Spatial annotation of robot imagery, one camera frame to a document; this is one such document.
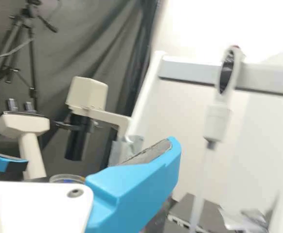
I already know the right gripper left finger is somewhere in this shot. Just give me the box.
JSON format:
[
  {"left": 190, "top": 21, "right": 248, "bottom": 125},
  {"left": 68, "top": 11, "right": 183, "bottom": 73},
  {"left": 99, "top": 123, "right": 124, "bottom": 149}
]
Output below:
[{"left": 0, "top": 151, "right": 29, "bottom": 174}]

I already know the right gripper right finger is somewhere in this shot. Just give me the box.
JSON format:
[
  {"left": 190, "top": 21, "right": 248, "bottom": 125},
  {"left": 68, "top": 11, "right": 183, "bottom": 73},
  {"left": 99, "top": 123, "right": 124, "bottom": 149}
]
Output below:
[{"left": 85, "top": 136, "right": 182, "bottom": 233}]

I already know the petri dish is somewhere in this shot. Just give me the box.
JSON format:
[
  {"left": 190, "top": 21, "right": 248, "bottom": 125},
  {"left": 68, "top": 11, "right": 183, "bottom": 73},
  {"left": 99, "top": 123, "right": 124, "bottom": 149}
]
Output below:
[{"left": 49, "top": 173, "right": 86, "bottom": 184}]

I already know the cream microscope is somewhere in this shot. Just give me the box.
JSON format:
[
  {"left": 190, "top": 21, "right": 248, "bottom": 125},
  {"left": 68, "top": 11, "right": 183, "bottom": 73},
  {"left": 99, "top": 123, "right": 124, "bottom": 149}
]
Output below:
[{"left": 0, "top": 76, "right": 132, "bottom": 182}]

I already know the pipette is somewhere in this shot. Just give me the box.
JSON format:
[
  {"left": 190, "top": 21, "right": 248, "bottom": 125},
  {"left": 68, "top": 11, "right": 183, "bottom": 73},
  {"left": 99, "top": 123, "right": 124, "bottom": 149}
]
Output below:
[{"left": 203, "top": 45, "right": 247, "bottom": 229}]

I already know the white pipette stand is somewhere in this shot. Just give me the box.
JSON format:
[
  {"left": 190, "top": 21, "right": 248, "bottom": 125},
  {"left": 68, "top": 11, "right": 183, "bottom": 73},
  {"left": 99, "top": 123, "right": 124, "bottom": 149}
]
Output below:
[{"left": 109, "top": 50, "right": 283, "bottom": 233}]

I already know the white incubator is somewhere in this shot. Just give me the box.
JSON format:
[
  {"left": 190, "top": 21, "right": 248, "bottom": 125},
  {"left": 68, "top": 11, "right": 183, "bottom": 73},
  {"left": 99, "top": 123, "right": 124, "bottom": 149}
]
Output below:
[{"left": 156, "top": 43, "right": 283, "bottom": 212}]

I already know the black tripod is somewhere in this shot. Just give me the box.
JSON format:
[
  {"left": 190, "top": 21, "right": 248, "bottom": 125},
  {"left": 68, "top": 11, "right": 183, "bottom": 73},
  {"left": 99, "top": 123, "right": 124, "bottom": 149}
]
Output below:
[{"left": 0, "top": 0, "right": 59, "bottom": 107}]

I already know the grey cable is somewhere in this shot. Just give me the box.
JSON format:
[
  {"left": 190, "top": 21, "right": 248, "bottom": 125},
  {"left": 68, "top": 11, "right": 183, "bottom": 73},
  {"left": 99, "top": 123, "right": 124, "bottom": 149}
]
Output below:
[{"left": 0, "top": 40, "right": 34, "bottom": 63}]

